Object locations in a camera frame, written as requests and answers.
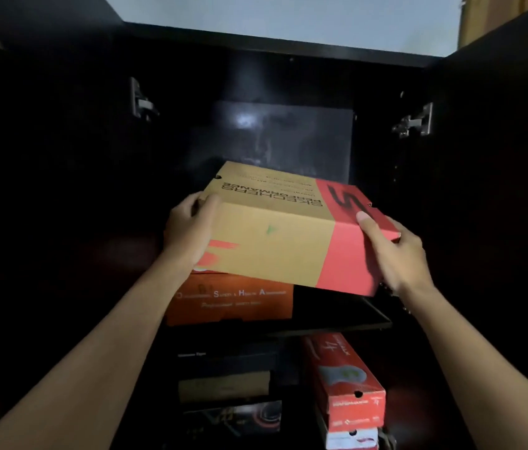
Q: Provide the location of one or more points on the dark wooden cabinet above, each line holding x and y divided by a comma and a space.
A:
292, 79

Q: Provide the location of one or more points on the black patterned shoe box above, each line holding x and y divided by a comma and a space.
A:
245, 417

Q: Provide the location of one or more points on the orange Dr Osha box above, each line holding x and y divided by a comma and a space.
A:
231, 299

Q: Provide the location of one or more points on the person's left hand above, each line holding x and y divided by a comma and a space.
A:
189, 234

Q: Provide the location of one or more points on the person's left forearm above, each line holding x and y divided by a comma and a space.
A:
81, 379

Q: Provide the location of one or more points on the brown wooden room door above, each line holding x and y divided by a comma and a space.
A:
489, 18

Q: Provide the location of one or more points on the silver metal cabinet hinge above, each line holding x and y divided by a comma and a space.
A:
416, 121
140, 100
388, 291
386, 438

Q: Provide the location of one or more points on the white Skechers Arch box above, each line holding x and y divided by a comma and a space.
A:
348, 438

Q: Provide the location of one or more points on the black Onitsuka Tiger box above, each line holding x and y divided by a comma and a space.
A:
226, 358

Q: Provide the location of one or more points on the tan and red Skechers box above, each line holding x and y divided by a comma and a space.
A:
282, 238

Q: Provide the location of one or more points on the orange-red shoe box sneaker print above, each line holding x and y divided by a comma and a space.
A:
339, 370

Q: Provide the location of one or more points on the tan cardboard shoe box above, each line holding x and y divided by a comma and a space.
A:
222, 386

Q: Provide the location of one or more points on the dark wooden cabinet door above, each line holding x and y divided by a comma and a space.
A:
34, 182
503, 182

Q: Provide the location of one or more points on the person's right forearm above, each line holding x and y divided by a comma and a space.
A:
479, 370

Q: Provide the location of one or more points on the person's right hand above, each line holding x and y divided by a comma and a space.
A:
400, 262

